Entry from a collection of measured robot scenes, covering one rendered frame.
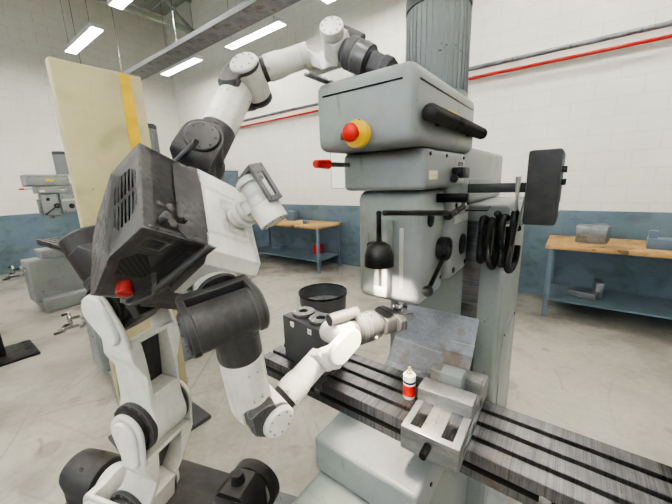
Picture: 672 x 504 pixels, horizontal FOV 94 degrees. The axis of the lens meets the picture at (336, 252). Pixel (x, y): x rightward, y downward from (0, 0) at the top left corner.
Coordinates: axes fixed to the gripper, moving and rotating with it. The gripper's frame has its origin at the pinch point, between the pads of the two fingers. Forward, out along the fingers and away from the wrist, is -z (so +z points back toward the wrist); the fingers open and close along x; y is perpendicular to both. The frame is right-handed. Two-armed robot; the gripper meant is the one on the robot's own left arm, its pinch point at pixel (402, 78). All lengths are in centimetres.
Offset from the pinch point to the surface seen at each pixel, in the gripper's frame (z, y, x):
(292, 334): -6, -94, -3
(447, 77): -7.4, 7.4, -15.4
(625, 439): -197, -108, -133
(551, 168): -45.8, -2.5, -11.5
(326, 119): 6.4, -17.6, 19.2
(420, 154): -17.1, -14.6, 14.6
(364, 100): -1.5, -10.2, 21.7
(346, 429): -41, -97, 14
